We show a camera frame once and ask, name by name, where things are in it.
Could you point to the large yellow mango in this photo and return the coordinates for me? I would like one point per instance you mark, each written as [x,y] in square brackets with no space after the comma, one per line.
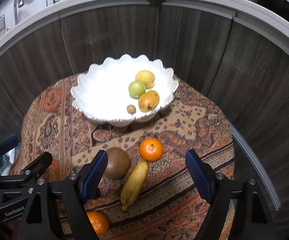
[148,101]

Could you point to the yellow-green fruit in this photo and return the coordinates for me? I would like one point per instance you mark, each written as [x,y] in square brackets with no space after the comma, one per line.
[147,77]

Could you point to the green round fruit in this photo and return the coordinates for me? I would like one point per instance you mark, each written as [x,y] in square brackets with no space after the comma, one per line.
[136,89]

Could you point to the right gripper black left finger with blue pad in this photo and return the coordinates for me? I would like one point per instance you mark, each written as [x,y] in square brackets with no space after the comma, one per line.
[40,219]

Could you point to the orange mandarin near bowl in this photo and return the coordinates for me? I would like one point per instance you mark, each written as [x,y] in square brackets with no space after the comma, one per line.
[151,149]

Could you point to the small tan round fruit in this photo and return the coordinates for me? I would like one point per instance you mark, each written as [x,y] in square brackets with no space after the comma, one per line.
[131,109]

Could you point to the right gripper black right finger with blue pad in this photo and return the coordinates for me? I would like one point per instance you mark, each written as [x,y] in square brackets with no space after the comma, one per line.
[252,218]

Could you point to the chrome kitchen faucet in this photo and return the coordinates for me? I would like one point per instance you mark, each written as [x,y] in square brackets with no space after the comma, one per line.
[17,4]

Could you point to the yellow banana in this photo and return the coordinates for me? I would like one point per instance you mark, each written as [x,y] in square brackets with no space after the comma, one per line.
[134,184]

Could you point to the orange mandarin at front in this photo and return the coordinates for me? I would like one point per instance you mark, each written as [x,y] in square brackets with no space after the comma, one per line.
[99,222]

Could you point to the brown round fruit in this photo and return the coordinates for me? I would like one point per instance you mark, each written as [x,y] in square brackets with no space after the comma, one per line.
[118,163]

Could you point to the patterned paisley tablecloth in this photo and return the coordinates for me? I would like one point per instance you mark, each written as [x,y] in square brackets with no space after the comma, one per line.
[169,206]

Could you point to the white scalloped bowl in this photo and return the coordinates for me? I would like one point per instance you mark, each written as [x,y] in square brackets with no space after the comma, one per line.
[102,95]

